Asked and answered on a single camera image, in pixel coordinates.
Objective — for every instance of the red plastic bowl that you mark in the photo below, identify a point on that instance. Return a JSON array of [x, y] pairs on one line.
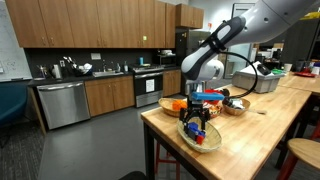
[[211, 92]]

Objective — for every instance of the light oval wicker basket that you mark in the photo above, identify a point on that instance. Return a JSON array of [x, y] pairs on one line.
[[212, 141]]

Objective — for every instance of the stainless steel oven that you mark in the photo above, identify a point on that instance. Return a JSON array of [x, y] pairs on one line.
[[148, 84]]

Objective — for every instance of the round wooden stool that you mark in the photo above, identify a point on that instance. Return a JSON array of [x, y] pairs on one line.
[[305, 150]]

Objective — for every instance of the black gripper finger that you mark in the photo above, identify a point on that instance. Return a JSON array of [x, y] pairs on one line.
[[184, 114], [204, 117]]

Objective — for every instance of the orange noodle packet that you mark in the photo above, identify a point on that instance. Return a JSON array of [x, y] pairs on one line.
[[214, 110]]

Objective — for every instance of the stainless steel refrigerator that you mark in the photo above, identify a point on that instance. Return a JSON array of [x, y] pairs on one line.
[[188, 41]]

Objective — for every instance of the blue toy brick car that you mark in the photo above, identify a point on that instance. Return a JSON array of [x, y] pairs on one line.
[[195, 134]]

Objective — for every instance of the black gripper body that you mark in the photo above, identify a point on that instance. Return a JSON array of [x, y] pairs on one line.
[[194, 107]]

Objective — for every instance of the orange toy basketball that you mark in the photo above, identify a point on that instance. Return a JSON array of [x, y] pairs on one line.
[[178, 104]]

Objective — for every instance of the kitchen sink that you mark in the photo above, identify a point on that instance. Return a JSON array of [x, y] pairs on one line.
[[107, 73]]

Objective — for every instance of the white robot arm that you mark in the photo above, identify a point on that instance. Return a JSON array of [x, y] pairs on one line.
[[262, 22]]

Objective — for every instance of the wooden bowl with cans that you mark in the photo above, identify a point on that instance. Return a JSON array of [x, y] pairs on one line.
[[235, 106]]

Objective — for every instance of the teal chair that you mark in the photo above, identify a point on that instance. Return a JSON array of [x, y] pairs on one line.
[[13, 100]]

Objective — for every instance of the stainless steel dishwasher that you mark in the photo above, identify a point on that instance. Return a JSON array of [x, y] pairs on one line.
[[64, 103]]

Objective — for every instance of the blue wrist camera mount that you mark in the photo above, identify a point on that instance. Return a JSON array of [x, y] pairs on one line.
[[207, 96]]

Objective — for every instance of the microwave oven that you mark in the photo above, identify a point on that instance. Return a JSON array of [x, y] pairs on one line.
[[165, 60]]

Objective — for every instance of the brown wicker basket with ball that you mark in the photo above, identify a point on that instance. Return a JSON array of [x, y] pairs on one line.
[[166, 104]]

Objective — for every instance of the grey plastic tub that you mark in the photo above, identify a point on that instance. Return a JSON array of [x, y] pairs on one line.
[[246, 77]]

